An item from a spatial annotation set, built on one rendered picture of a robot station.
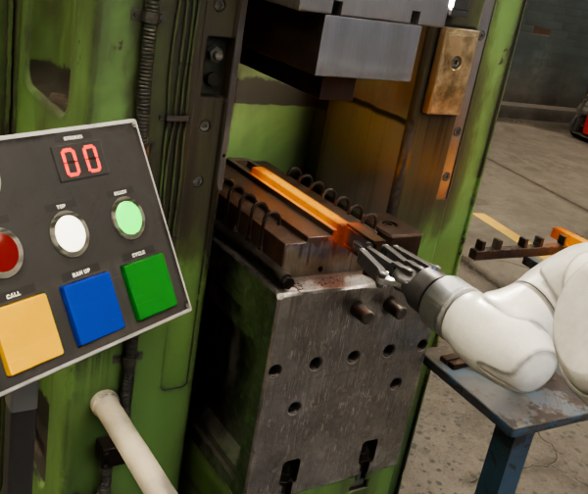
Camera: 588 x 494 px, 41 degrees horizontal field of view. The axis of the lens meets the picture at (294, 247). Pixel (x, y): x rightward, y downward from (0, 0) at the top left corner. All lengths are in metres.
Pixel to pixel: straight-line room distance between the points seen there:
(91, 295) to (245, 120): 0.89
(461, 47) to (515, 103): 7.61
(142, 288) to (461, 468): 1.77
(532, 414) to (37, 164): 1.05
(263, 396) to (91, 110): 0.57
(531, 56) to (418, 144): 7.59
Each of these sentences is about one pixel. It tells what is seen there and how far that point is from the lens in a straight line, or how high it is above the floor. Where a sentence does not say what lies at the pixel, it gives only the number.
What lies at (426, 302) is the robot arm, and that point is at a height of 1.00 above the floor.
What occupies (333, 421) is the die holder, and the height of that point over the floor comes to 0.62.
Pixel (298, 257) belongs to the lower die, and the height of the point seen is 0.95.
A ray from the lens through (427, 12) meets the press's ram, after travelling 1.38.
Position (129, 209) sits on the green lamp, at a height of 1.10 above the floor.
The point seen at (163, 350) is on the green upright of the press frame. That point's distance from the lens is 1.50.
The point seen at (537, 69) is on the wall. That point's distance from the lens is 9.29.
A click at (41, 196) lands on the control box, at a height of 1.13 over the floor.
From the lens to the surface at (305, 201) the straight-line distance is 1.49.
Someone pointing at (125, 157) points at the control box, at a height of 1.16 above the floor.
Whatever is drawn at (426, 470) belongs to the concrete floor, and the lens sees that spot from 2.58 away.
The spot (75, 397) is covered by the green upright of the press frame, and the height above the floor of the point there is 0.64.
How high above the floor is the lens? 1.46
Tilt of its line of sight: 21 degrees down
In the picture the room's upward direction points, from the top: 10 degrees clockwise
